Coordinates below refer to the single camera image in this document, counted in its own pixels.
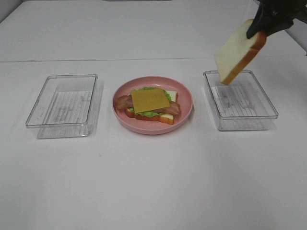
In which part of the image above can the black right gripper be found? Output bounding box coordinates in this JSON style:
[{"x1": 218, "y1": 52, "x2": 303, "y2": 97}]
[{"x1": 246, "y1": 0, "x2": 307, "y2": 39}]

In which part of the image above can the bread slice tray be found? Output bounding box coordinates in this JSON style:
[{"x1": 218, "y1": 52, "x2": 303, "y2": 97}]
[
  {"x1": 125, "y1": 90, "x2": 178, "y2": 125},
  {"x1": 214, "y1": 19, "x2": 267, "y2": 85}
]

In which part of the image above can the pink bacon strip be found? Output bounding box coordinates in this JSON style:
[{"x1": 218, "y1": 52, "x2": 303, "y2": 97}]
[{"x1": 155, "y1": 101, "x2": 181, "y2": 116}]

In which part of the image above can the yellow cheese slice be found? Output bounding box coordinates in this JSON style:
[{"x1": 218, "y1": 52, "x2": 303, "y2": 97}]
[{"x1": 131, "y1": 88, "x2": 170, "y2": 113}]

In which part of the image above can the brown bacon strip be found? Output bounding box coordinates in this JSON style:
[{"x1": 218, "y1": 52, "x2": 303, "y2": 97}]
[{"x1": 115, "y1": 95, "x2": 133, "y2": 110}]

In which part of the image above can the right clear plastic tray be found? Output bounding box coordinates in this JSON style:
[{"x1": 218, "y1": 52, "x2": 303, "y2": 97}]
[{"x1": 203, "y1": 70, "x2": 279, "y2": 131}]

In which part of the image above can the clear plastic tray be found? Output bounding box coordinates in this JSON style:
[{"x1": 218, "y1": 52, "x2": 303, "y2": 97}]
[
  {"x1": 25, "y1": 74, "x2": 100, "y2": 139},
  {"x1": 203, "y1": 70, "x2": 279, "y2": 131}
]

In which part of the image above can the pink round plate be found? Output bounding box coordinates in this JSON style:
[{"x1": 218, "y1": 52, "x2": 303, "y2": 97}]
[{"x1": 112, "y1": 76, "x2": 193, "y2": 135}]

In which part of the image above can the left clear plastic tray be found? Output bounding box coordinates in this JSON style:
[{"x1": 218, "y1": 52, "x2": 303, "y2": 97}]
[{"x1": 25, "y1": 74, "x2": 100, "y2": 139}]

